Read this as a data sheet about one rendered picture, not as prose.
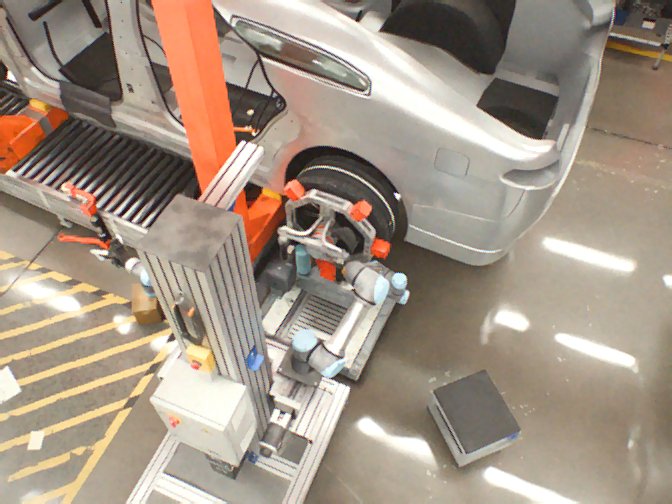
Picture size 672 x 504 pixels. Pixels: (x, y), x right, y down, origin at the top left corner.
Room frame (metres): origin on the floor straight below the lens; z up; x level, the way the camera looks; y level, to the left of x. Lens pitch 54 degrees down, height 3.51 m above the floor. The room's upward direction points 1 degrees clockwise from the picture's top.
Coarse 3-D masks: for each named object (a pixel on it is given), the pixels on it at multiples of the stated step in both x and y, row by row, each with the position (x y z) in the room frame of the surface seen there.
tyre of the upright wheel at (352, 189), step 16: (320, 160) 2.40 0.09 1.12; (336, 160) 2.36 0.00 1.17; (352, 160) 2.35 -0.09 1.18; (304, 176) 2.29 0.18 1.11; (320, 176) 2.24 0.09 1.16; (336, 176) 2.23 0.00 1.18; (352, 176) 2.23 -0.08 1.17; (368, 176) 2.25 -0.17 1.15; (336, 192) 2.15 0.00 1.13; (352, 192) 2.13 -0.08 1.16; (368, 192) 2.16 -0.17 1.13; (384, 192) 2.20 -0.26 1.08; (384, 208) 2.12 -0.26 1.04; (384, 224) 2.05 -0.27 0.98; (384, 240) 2.03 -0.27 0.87
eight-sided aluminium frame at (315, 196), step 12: (312, 192) 2.16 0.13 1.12; (288, 204) 2.19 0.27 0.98; (300, 204) 2.16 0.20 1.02; (324, 204) 2.10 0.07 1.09; (336, 204) 2.08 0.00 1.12; (348, 204) 2.08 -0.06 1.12; (288, 216) 2.20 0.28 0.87; (348, 216) 2.04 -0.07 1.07; (300, 228) 2.22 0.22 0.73; (360, 228) 2.00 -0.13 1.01; (372, 228) 2.03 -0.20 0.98; (372, 240) 2.01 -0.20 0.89; (360, 252) 2.06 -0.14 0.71
